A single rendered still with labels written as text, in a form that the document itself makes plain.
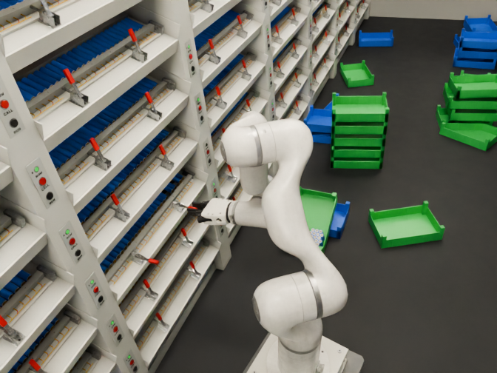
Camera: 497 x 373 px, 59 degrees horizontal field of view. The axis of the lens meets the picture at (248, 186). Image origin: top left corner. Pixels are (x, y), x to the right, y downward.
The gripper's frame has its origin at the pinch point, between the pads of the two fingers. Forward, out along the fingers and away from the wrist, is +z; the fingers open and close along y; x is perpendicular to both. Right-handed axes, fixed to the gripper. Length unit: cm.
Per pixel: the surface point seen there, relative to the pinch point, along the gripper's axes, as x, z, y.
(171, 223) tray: -1.2, 6.4, -7.8
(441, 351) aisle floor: -70, -83, 9
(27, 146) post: 57, -4, -47
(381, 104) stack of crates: -31, -41, 135
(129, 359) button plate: -27, 9, -47
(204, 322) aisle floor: -56, 9, -11
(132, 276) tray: -1.4, 6.2, -33.0
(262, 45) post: 27, 2, 88
